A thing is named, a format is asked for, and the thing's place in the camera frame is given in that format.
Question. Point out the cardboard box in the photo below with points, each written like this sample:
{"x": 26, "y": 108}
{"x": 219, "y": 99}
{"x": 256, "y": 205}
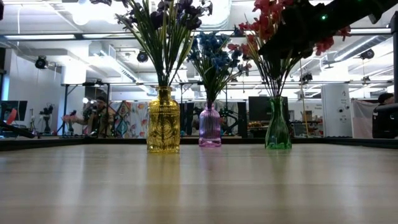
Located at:
{"x": 308, "y": 115}

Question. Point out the background black robot arms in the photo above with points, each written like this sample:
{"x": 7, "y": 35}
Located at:
{"x": 46, "y": 116}

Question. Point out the black ceiling spotlight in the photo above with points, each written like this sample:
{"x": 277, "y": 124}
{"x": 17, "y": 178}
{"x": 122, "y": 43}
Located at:
{"x": 367, "y": 54}
{"x": 142, "y": 56}
{"x": 306, "y": 77}
{"x": 41, "y": 62}

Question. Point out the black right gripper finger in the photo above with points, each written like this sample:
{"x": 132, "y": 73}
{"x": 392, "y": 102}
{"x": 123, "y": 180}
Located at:
{"x": 275, "y": 46}
{"x": 304, "y": 51}

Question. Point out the pink fabric curtain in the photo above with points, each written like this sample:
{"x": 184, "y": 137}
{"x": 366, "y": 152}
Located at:
{"x": 362, "y": 119}

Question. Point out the person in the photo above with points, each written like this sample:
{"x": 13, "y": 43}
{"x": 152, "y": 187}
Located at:
{"x": 385, "y": 98}
{"x": 99, "y": 116}

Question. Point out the silver ventilation duct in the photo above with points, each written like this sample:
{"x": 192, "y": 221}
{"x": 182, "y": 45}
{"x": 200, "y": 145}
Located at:
{"x": 217, "y": 15}

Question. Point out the pink ribbed glass vase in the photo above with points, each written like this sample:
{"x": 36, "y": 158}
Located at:
{"x": 210, "y": 124}

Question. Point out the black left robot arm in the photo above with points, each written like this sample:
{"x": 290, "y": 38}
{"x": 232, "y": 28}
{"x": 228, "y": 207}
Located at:
{"x": 18, "y": 130}

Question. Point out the colourful patterned board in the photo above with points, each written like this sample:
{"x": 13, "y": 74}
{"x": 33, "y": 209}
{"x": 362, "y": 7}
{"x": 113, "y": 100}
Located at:
{"x": 130, "y": 119}

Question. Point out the black background monitor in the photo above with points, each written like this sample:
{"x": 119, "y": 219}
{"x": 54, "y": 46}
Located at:
{"x": 18, "y": 107}
{"x": 258, "y": 109}

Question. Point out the green glass vase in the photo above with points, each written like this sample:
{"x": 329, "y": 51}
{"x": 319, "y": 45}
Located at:
{"x": 278, "y": 133}

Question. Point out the white cabinet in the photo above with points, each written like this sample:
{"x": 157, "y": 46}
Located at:
{"x": 336, "y": 109}

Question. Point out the yellow embossed glass vase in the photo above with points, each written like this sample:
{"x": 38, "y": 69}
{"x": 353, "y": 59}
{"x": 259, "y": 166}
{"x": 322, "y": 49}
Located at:
{"x": 163, "y": 124}

